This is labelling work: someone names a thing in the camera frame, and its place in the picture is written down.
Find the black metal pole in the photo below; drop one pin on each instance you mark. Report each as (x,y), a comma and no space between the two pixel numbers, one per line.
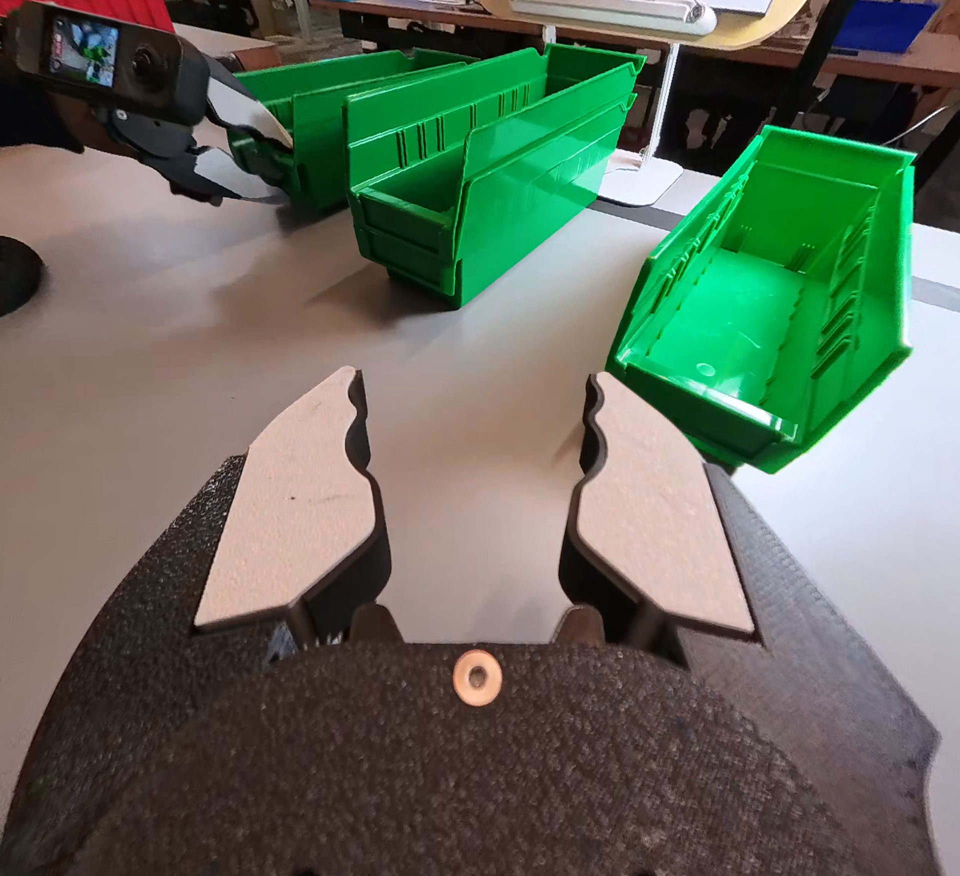
(841,21)

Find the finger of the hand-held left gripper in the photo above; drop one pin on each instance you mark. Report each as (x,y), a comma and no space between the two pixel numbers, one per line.
(225,175)
(251,119)

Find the blue plastic bin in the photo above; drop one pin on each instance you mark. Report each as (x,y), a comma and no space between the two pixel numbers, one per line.
(885,25)

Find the grey desk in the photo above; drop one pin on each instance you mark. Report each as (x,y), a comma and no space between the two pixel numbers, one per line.
(187,336)

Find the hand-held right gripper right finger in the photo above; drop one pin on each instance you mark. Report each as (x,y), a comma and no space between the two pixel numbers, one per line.
(660,524)

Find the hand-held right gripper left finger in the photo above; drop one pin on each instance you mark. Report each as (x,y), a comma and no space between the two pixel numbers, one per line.
(292,524)

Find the green plastic storage bin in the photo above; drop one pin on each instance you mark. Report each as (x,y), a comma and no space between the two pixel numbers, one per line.
(405,220)
(427,287)
(322,141)
(750,321)

